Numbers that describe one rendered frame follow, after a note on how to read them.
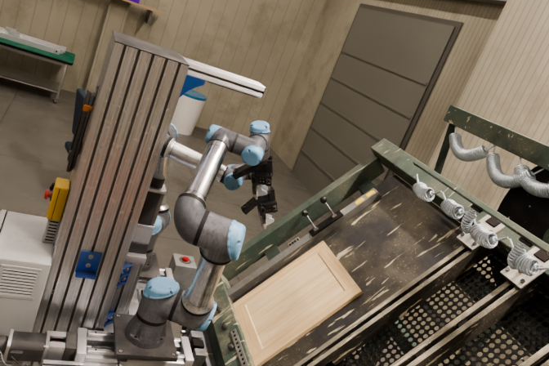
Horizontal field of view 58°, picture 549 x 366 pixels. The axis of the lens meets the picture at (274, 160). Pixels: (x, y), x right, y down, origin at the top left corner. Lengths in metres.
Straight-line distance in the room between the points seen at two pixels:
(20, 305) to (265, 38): 7.92
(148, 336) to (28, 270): 0.47
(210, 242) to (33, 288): 0.70
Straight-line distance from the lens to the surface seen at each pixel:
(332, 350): 2.08
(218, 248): 1.54
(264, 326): 2.42
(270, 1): 9.34
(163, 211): 2.38
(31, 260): 1.91
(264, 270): 2.63
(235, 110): 9.52
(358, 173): 2.84
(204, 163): 1.69
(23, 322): 2.04
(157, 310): 1.87
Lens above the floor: 2.25
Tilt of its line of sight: 14 degrees down
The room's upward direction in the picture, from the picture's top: 22 degrees clockwise
